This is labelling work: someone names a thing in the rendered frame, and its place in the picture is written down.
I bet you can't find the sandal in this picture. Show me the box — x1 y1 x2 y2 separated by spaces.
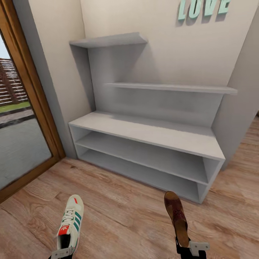
164 191 189 247

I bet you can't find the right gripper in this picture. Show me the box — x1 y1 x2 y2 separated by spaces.
176 238 206 259

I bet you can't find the gym shoe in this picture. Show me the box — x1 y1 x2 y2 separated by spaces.
56 194 84 255

